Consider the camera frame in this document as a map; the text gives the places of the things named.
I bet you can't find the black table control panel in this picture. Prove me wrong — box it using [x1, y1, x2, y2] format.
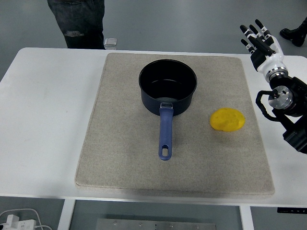
[277, 207, 307, 214]

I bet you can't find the small clear box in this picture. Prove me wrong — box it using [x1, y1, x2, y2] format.
[104, 37, 118, 50]

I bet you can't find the white table leg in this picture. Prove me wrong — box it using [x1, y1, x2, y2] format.
[57, 198, 76, 230]
[239, 205, 255, 230]

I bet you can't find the grey metal plate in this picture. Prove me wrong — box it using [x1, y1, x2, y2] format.
[95, 218, 216, 230]

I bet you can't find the person's black boot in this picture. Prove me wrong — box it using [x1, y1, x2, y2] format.
[280, 18, 307, 47]

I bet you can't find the white power adapter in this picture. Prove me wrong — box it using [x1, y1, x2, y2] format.
[0, 214, 36, 230]

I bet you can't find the person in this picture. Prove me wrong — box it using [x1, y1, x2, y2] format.
[47, 0, 106, 50]

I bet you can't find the yellow potato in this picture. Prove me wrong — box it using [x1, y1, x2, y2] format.
[210, 107, 246, 132]

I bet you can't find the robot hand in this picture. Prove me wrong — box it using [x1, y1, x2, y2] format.
[239, 19, 288, 74]

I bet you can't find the beige fabric mat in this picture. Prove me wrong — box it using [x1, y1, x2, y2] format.
[75, 52, 275, 198]

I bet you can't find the dark blue pot with handle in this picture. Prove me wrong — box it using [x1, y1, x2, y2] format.
[138, 59, 198, 161]

